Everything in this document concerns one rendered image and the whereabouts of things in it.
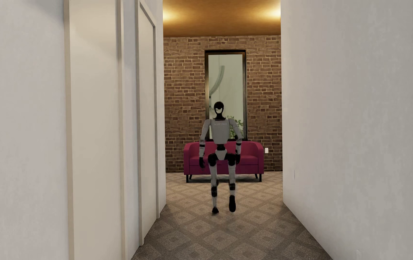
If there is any dark pink sofa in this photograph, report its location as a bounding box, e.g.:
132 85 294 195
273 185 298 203
183 141 265 183

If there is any white black left robot leg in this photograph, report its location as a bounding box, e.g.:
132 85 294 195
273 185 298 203
207 153 220 214

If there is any white black robot leg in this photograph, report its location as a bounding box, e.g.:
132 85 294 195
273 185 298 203
207 153 220 214
225 153 237 213

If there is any white black right robot leg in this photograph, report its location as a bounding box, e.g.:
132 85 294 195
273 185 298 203
225 153 237 213

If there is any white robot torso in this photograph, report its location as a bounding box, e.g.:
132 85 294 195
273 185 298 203
209 118 232 161

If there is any green plant behind window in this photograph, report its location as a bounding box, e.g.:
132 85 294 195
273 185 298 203
226 116 245 139

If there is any white closed door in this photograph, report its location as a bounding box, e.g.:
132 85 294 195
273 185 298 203
136 1 160 247

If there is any tall black framed window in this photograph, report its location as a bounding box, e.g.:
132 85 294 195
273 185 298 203
204 49 248 142

